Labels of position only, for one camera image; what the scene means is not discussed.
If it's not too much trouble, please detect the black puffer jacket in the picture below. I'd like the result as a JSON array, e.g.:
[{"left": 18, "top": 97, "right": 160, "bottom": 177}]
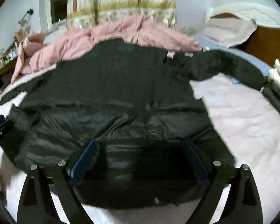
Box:
[{"left": 0, "top": 39, "right": 264, "bottom": 208}]

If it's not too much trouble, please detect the cluttered wooden desk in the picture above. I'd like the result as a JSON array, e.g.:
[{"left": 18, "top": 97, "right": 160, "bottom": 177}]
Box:
[{"left": 0, "top": 28, "right": 26, "bottom": 88}]

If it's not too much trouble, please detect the pink plaid duvet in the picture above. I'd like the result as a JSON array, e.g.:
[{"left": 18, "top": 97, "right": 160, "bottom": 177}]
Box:
[{"left": 11, "top": 14, "right": 202, "bottom": 83}]

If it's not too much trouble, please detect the dark folded garment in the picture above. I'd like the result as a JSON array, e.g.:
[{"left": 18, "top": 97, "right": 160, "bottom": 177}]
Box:
[{"left": 262, "top": 81, "right": 280, "bottom": 114}]

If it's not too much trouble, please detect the blue floral pillow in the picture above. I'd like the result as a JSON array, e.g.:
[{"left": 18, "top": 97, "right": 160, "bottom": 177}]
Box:
[{"left": 194, "top": 34, "right": 271, "bottom": 77}]

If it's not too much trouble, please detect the window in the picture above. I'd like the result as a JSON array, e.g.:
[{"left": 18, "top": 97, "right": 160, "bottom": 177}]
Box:
[{"left": 45, "top": 0, "right": 68, "bottom": 31}]

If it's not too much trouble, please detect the tree print curtain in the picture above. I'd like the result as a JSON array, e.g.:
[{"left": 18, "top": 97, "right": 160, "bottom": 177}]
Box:
[{"left": 66, "top": 0, "right": 176, "bottom": 28}]

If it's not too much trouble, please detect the white and wood headboard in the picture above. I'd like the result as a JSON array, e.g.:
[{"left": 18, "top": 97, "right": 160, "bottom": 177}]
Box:
[{"left": 205, "top": 2, "right": 280, "bottom": 66}]

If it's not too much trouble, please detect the beige pillow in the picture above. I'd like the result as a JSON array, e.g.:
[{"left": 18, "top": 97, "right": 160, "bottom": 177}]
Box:
[{"left": 202, "top": 18, "right": 257, "bottom": 48}]

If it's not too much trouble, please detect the green patterned cloth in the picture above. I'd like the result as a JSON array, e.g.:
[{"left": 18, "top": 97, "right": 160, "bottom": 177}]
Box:
[{"left": 179, "top": 27, "right": 197, "bottom": 36}]

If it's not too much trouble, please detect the wall mounted lamp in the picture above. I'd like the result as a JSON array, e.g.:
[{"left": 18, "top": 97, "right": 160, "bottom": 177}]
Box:
[{"left": 18, "top": 9, "right": 34, "bottom": 27}]

